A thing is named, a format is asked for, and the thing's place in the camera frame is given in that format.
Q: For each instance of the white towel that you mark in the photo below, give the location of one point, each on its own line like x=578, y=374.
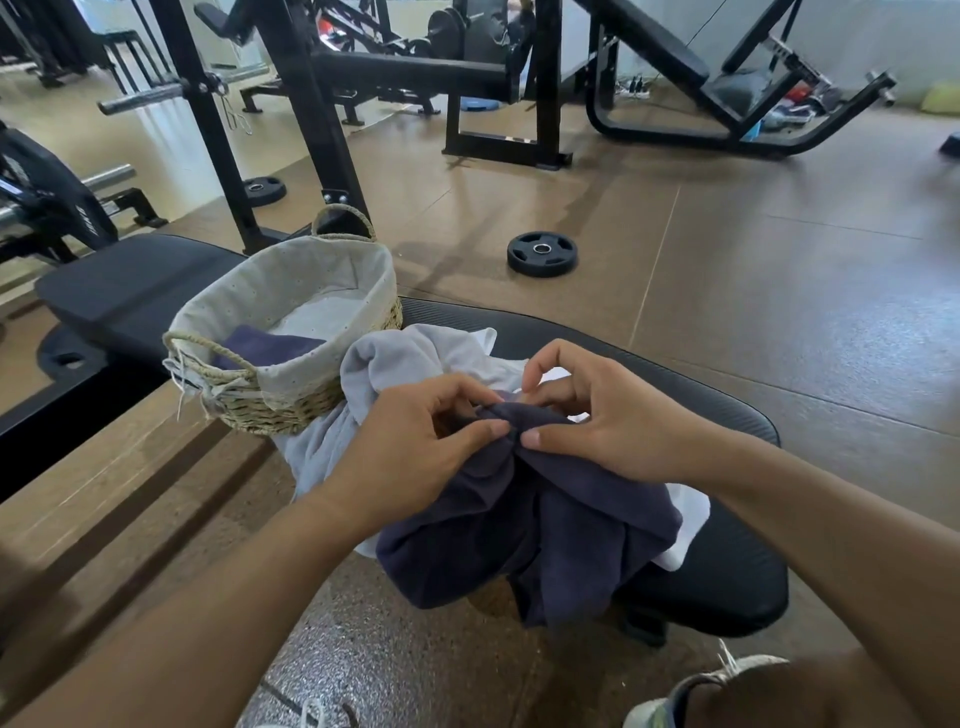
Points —
x=330, y=311
x=686, y=525

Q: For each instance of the black steel base beam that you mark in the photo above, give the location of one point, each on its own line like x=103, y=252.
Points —
x=75, y=420

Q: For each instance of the dark purple towel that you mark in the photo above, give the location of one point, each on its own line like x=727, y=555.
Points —
x=562, y=525
x=262, y=346

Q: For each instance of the light grey towel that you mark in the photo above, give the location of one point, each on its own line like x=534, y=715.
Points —
x=390, y=360

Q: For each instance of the person's right forearm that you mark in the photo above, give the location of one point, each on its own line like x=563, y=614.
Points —
x=862, y=555

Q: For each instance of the person's right leg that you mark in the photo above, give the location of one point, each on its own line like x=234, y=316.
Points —
x=810, y=697

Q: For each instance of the person's right white shoe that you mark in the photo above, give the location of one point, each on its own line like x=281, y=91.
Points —
x=720, y=675

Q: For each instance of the small red object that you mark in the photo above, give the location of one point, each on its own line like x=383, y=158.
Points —
x=799, y=93

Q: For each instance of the black bench press frame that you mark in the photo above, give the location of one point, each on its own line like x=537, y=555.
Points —
x=547, y=75

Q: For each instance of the woven basket with white liner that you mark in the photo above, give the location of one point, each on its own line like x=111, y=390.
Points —
x=315, y=277

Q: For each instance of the person's left hand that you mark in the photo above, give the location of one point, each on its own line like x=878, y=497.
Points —
x=405, y=457

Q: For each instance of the white power strip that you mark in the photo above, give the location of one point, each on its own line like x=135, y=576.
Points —
x=634, y=90

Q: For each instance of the black bumper plate white print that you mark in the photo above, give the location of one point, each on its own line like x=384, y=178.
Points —
x=45, y=180

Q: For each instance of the silver steel barbell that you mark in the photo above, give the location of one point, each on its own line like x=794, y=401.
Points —
x=109, y=178
x=142, y=97

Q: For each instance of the blue plastic container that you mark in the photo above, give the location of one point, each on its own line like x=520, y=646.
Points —
x=474, y=105

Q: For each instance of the black gym accessory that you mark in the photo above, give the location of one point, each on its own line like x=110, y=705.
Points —
x=952, y=146

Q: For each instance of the black steel squat rack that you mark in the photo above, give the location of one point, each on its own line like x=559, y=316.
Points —
x=307, y=112

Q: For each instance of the person's right hand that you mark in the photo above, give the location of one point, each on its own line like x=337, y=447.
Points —
x=637, y=427

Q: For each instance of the black metal stool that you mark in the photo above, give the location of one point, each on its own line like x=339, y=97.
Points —
x=139, y=56

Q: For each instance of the black padded weight bench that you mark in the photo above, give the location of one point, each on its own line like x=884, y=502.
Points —
x=735, y=570

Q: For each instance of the person's left forearm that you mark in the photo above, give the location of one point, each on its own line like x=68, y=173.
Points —
x=187, y=630

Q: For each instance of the yellow green cushion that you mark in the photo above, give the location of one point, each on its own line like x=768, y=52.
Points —
x=943, y=100

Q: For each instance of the black barbell stand frame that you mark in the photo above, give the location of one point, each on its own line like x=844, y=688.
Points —
x=135, y=206

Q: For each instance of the person's left white shoe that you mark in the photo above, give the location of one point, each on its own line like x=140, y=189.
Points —
x=311, y=716

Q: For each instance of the black rubber weight plate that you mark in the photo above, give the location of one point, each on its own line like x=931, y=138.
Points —
x=274, y=195
x=525, y=259

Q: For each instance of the large black weight plate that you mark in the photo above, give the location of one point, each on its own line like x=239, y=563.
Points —
x=52, y=345

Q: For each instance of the person's white shoe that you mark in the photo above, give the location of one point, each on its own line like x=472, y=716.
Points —
x=311, y=716
x=720, y=675

